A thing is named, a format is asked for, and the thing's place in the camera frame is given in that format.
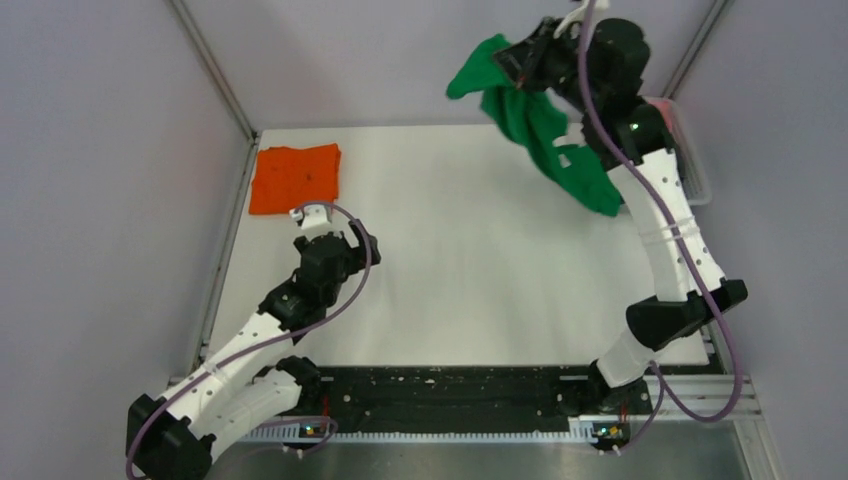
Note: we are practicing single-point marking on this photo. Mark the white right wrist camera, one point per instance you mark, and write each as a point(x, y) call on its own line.
point(585, 8)

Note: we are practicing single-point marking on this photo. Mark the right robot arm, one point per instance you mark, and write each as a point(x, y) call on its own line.
point(600, 72)

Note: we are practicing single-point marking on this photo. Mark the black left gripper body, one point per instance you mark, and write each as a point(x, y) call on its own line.
point(356, 258)

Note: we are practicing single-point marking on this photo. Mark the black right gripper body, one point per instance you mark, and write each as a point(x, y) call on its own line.
point(553, 62)

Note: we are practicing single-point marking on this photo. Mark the white slotted cable duct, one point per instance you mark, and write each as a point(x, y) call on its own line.
point(581, 434)

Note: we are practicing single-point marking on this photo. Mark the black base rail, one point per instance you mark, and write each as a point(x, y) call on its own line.
point(463, 399)

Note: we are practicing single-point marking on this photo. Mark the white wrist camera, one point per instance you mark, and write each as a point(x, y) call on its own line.
point(585, 8)
point(312, 217)

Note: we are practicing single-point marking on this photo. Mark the white plastic laundry basket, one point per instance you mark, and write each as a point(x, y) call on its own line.
point(695, 182)

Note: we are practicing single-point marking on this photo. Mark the folded orange t shirt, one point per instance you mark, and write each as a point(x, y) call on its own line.
point(286, 178)

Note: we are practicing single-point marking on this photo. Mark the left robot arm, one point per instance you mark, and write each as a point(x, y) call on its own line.
point(254, 377)

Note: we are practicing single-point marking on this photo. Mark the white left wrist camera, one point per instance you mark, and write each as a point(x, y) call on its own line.
point(312, 217)

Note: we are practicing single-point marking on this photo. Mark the green t shirt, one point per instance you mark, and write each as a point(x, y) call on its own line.
point(531, 121)

